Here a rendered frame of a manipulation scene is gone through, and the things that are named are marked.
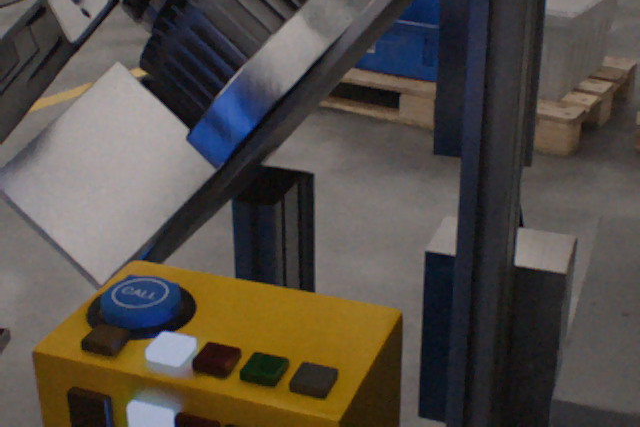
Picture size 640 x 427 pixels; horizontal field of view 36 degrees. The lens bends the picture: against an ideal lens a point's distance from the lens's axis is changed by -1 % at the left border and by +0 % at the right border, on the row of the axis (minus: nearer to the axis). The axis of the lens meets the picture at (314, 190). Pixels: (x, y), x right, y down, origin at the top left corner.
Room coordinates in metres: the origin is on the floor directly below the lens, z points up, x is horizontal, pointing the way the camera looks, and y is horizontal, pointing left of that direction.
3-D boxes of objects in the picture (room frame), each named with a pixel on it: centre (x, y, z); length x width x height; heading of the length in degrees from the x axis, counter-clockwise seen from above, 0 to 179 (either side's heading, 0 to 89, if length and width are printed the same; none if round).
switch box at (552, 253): (0.95, -0.20, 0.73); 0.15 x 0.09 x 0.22; 69
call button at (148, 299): (0.43, 0.09, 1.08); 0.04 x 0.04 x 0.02
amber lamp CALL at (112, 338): (0.40, 0.10, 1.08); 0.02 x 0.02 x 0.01; 69
